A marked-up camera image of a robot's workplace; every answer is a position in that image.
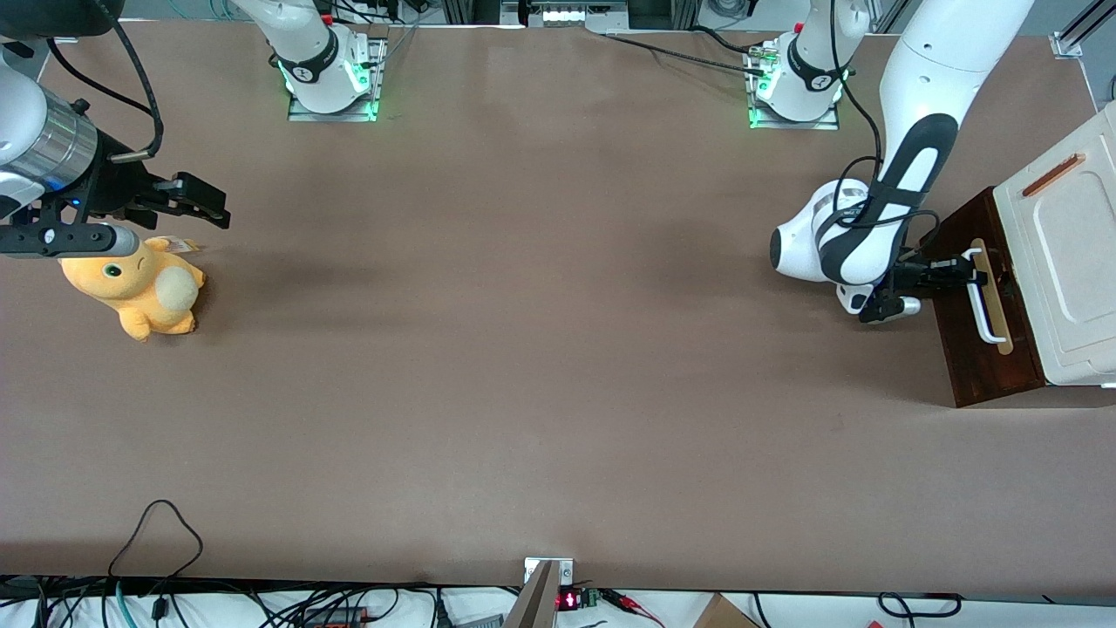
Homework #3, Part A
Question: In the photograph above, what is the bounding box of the white-topped dark wood cabinet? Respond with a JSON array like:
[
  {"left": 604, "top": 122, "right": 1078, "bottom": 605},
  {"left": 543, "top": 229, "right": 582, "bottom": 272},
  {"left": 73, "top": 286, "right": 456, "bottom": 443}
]
[{"left": 922, "top": 103, "right": 1116, "bottom": 408}]

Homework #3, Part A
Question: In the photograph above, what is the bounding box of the black orange adapter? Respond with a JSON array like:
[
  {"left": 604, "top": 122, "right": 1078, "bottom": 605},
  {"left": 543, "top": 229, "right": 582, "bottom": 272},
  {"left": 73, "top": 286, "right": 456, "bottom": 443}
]
[{"left": 300, "top": 605, "right": 377, "bottom": 628}]

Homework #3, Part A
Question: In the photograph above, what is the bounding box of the black flat-looped cable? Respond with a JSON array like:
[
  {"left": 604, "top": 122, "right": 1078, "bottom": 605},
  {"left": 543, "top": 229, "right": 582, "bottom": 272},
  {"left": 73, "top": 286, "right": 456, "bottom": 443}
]
[{"left": 875, "top": 591, "right": 965, "bottom": 621}]

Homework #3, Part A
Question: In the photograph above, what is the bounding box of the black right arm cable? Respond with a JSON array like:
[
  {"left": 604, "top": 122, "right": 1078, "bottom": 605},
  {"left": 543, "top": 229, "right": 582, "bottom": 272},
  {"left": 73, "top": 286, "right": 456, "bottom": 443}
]
[{"left": 45, "top": 17, "right": 167, "bottom": 165}]

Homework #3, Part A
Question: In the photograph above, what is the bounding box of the orange plush toy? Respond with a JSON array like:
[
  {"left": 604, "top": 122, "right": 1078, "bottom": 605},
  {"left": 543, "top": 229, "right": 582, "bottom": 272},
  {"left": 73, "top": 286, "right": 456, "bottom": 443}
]
[{"left": 58, "top": 235, "right": 208, "bottom": 343}]

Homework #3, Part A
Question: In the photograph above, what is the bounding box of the dark wood drawer white handle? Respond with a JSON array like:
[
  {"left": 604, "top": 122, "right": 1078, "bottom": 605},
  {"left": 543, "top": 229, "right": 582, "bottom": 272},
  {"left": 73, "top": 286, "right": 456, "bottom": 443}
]
[{"left": 922, "top": 186, "right": 1047, "bottom": 408}]

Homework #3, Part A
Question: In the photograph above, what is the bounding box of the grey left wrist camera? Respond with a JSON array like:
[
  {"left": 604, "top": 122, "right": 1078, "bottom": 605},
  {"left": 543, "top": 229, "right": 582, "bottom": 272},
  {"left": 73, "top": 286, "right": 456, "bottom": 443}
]
[{"left": 859, "top": 295, "right": 923, "bottom": 326}]

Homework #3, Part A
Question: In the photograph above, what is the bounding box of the metal mount bracket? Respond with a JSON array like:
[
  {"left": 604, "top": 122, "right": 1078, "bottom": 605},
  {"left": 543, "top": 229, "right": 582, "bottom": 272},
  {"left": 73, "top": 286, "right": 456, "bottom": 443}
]
[{"left": 523, "top": 557, "right": 575, "bottom": 587}]

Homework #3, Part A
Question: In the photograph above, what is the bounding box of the grey aluminium bar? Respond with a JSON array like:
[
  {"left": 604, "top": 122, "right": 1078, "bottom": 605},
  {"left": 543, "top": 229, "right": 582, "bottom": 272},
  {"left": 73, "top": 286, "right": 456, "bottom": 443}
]
[{"left": 501, "top": 561, "right": 560, "bottom": 628}]

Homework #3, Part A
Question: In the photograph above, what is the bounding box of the long black table cable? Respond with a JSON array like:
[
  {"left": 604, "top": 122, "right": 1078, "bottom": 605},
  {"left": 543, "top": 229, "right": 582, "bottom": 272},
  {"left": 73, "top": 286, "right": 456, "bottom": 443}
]
[{"left": 602, "top": 31, "right": 768, "bottom": 76}]

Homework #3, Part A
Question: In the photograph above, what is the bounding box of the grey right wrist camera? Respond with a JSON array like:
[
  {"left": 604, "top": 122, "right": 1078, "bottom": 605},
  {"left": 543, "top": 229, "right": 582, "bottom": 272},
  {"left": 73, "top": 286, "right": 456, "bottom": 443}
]
[{"left": 0, "top": 223, "right": 141, "bottom": 260}]

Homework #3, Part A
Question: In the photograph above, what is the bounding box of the black looped thin cable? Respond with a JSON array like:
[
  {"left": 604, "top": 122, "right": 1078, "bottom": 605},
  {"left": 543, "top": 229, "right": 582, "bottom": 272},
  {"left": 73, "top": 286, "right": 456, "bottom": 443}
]
[{"left": 108, "top": 499, "right": 205, "bottom": 582}]

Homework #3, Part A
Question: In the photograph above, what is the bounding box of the aluminium frame profile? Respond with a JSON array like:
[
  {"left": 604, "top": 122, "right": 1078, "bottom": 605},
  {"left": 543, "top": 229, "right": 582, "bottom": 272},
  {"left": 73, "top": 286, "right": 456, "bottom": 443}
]
[{"left": 1050, "top": 0, "right": 1116, "bottom": 60}]

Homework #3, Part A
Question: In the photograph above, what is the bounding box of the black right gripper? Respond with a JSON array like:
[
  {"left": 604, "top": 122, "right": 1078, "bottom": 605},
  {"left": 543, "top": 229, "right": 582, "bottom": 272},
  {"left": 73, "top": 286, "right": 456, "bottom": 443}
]
[{"left": 35, "top": 131, "right": 231, "bottom": 231}]

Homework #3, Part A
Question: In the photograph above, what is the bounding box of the white power strip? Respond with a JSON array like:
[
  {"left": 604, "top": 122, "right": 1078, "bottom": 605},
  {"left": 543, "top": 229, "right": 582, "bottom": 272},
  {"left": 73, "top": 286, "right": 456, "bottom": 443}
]
[{"left": 529, "top": 0, "right": 629, "bottom": 28}]

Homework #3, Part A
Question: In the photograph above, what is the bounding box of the brown wooden strip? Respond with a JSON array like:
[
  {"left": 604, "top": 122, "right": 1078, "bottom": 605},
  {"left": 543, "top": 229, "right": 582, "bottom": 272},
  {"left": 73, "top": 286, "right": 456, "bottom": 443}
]
[{"left": 1021, "top": 153, "right": 1087, "bottom": 199}]

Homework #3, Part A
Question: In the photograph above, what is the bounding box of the brown cardboard piece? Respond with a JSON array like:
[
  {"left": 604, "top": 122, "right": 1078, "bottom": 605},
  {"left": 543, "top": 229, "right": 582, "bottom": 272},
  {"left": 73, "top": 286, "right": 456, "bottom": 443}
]
[{"left": 692, "top": 592, "right": 762, "bottom": 628}]

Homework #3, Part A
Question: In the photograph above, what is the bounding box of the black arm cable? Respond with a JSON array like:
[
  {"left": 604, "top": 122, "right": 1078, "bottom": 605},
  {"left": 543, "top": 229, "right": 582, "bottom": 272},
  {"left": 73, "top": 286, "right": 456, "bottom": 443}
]
[
  {"left": 827, "top": 0, "right": 942, "bottom": 264},
  {"left": 45, "top": 17, "right": 167, "bottom": 165}
]

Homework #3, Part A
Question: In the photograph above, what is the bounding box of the red clip lead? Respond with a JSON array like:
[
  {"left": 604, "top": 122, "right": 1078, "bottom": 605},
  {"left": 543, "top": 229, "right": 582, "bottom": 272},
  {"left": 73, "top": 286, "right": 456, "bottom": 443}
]
[{"left": 601, "top": 589, "right": 666, "bottom": 628}]

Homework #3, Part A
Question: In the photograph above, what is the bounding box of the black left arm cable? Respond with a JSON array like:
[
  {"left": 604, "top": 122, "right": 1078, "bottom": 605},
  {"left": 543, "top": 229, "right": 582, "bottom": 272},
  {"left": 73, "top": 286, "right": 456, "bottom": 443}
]
[{"left": 827, "top": 0, "right": 942, "bottom": 264}]

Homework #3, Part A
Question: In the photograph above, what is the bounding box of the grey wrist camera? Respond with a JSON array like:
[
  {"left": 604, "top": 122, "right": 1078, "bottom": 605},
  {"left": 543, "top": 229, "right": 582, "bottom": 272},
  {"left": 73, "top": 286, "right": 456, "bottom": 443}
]
[
  {"left": 859, "top": 295, "right": 923, "bottom": 326},
  {"left": 0, "top": 223, "right": 141, "bottom": 260}
]

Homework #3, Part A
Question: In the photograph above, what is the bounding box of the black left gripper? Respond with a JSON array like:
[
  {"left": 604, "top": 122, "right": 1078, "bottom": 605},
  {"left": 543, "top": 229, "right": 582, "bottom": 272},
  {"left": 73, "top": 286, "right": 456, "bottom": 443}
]
[{"left": 889, "top": 255, "right": 991, "bottom": 301}]

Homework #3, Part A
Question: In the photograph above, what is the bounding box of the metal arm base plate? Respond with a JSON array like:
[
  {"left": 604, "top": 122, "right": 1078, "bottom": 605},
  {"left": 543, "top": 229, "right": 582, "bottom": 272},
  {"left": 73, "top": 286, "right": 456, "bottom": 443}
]
[
  {"left": 747, "top": 42, "right": 841, "bottom": 132},
  {"left": 288, "top": 37, "right": 388, "bottom": 123}
]

